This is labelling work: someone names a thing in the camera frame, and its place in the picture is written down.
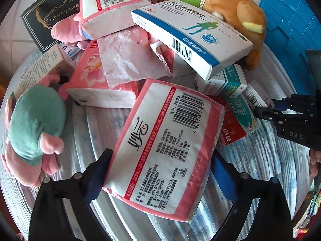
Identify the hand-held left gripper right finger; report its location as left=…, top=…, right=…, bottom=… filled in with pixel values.
left=212, top=149, right=294, bottom=241

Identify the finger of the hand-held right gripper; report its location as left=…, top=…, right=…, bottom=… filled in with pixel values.
left=253, top=107, right=308, bottom=131
left=272, top=95, right=314, bottom=114

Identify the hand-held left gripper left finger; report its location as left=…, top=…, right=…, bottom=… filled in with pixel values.
left=29, top=149, right=114, bottom=241

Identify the pink tissue pack white label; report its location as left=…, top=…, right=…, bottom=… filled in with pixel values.
left=103, top=78, right=225, bottom=223

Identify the blue plastic crate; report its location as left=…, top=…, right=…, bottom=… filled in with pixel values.
left=259, top=0, right=321, bottom=92

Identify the person's right hand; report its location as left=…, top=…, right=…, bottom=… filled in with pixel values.
left=309, top=149, right=321, bottom=174

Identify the small white medicine box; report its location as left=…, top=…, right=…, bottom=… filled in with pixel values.
left=242, top=80, right=275, bottom=109

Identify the red green medicine box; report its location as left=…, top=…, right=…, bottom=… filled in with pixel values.
left=210, top=95, right=259, bottom=148

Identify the blue striped bed sheet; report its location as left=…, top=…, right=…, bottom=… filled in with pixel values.
left=0, top=43, right=313, bottom=241

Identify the white teal medicine box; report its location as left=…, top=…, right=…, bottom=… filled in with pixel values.
left=198, top=64, right=249, bottom=99

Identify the colourful patterned cloth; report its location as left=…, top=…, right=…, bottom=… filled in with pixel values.
left=295, top=193, right=321, bottom=234

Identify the green pink plush toy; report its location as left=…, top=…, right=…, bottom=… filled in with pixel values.
left=0, top=77, right=70, bottom=188

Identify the opened pink tissue pack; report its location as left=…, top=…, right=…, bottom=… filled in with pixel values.
left=65, top=26, right=174, bottom=109

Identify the brown plush toy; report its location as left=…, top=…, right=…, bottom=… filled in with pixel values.
left=189, top=0, right=268, bottom=71

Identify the large white blue medicine box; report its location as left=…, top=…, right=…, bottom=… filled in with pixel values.
left=131, top=0, right=254, bottom=81

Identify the white green carton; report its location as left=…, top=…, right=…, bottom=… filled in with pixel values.
left=14, top=43, right=76, bottom=99

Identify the small white blue tube box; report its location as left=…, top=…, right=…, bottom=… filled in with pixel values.
left=60, top=44, right=81, bottom=59

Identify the pink pig plush toy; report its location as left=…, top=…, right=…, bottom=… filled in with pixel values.
left=51, top=12, right=94, bottom=50

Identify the black gift box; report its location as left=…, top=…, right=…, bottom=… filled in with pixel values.
left=20, top=0, right=88, bottom=54

